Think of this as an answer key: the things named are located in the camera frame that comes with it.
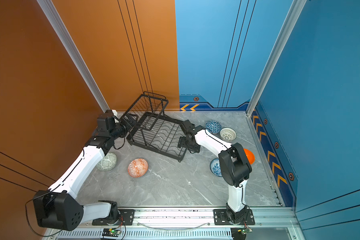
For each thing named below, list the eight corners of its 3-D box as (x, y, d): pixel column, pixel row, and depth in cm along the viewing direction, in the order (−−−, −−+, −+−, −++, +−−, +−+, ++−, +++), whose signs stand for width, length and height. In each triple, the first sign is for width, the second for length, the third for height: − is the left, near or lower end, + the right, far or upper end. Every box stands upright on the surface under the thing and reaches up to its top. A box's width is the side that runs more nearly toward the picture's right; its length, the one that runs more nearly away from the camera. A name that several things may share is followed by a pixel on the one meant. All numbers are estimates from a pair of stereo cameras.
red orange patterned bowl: (128, 178, 88) (125, 174, 85) (132, 161, 95) (129, 158, 91) (146, 178, 88) (144, 175, 85) (149, 161, 95) (147, 158, 91)
